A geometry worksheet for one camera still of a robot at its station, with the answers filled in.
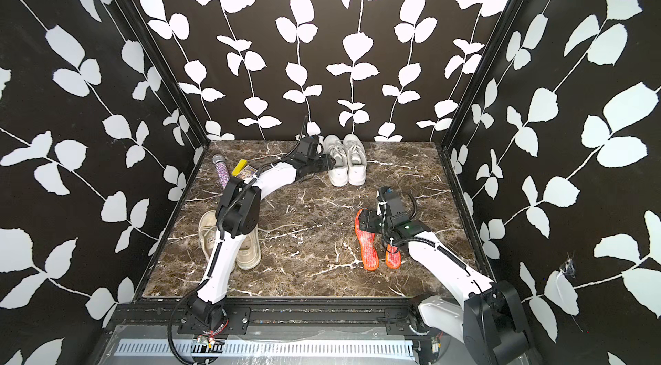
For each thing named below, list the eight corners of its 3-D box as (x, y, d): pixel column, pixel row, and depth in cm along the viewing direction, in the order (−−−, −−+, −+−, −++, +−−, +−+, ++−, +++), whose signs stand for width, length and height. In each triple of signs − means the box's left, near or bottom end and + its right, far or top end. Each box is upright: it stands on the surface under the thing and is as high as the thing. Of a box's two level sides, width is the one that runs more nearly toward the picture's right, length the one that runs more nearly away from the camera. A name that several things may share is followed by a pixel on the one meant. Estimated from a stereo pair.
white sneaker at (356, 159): (348, 186, 108) (349, 171, 100) (343, 143, 125) (343, 127, 116) (367, 185, 108) (369, 170, 100) (359, 142, 125) (361, 126, 117)
